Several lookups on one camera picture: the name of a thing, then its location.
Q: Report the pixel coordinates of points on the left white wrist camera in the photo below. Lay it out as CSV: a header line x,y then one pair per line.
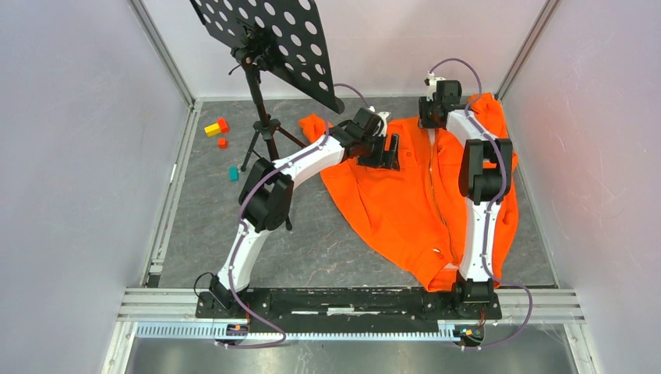
x,y
381,126

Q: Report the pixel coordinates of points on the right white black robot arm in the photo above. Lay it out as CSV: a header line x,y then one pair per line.
x,y
484,180

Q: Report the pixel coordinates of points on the red block on yellow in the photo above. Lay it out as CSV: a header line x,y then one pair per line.
x,y
222,125

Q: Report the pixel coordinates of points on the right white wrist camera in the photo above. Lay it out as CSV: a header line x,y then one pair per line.
x,y
432,82

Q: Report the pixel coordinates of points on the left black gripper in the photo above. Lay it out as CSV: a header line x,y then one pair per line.
x,y
380,160

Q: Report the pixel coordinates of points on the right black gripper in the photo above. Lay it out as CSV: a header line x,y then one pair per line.
x,y
423,120

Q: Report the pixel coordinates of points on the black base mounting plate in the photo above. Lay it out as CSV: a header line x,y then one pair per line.
x,y
343,310

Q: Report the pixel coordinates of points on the orange jacket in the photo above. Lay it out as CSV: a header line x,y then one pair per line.
x,y
416,216

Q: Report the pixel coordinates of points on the teal block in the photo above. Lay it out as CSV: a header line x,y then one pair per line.
x,y
233,174

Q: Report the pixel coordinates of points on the grey slotted cable duct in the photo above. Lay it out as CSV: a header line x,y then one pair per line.
x,y
225,331

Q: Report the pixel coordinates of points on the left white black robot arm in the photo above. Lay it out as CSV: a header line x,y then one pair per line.
x,y
267,194

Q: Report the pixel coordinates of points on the black perforated music stand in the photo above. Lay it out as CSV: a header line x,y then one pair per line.
x,y
283,38

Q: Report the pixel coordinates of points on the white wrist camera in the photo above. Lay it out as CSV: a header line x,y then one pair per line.
x,y
381,126
432,82

